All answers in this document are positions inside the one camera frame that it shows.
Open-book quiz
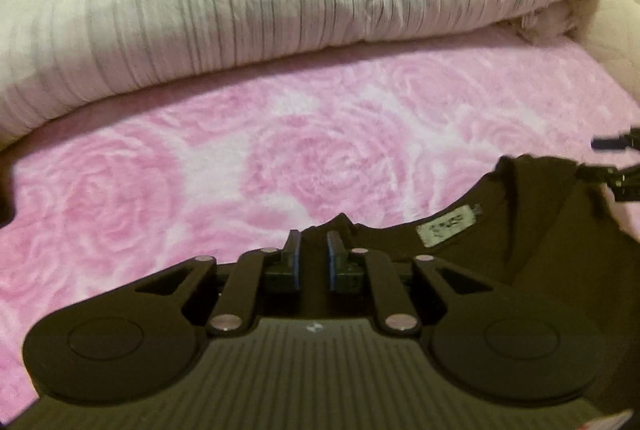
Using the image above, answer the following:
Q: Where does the pink rose bed blanket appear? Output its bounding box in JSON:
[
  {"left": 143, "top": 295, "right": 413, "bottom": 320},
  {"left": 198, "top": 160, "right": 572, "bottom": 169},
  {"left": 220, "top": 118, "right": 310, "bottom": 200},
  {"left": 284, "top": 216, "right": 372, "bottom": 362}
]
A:
[{"left": 0, "top": 30, "right": 640, "bottom": 381}]

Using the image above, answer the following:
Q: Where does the dark brown shirt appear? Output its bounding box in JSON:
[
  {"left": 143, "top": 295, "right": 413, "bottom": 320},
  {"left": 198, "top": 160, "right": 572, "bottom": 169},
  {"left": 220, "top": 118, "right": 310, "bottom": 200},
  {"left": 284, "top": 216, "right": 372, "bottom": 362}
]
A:
[{"left": 280, "top": 155, "right": 640, "bottom": 411}]

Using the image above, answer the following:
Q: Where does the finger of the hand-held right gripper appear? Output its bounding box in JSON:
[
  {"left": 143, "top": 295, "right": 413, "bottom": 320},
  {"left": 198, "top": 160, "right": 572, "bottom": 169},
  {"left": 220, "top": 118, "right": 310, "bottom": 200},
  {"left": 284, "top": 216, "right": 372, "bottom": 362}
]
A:
[
  {"left": 590, "top": 127, "right": 640, "bottom": 153},
  {"left": 575, "top": 161, "right": 640, "bottom": 201}
]

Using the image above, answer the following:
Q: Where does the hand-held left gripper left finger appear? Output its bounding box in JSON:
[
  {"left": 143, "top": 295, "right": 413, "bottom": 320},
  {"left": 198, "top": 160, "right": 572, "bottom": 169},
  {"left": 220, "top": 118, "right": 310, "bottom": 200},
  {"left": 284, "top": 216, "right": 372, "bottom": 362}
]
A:
[{"left": 134, "top": 230, "right": 304, "bottom": 337}]

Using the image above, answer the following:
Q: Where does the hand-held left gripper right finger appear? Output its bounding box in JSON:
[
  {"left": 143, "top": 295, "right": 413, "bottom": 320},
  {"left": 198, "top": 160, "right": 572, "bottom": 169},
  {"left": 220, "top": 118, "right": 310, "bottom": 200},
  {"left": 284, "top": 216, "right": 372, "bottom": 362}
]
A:
[{"left": 326, "top": 230, "right": 494, "bottom": 336}]

